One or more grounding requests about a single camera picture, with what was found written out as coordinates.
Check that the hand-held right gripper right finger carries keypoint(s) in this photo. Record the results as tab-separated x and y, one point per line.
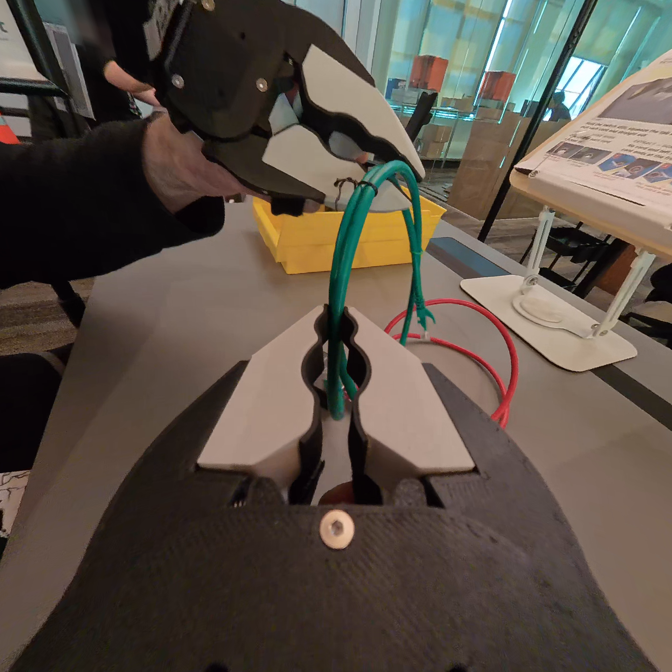
414	414

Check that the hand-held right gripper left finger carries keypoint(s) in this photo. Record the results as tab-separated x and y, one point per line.
257	414

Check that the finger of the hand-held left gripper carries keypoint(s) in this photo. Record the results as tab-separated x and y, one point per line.
299	162
357	99

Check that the yellow plastic bin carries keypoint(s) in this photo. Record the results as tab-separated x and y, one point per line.
304	246

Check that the person's left hand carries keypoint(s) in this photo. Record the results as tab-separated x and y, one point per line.
178	168

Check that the orange storage box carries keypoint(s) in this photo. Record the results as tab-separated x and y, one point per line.
428	73
498	86

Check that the brown cardboard box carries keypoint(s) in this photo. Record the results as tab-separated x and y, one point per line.
488	173

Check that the white board stand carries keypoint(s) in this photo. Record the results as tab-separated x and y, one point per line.
577	346

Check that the black pole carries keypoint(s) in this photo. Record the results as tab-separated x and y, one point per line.
536	120

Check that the black and white marker poster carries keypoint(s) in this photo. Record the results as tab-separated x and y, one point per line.
21	47

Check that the person's dark clothing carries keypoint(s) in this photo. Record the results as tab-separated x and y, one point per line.
26	409

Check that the wooden instruction board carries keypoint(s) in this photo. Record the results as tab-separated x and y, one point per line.
630	131

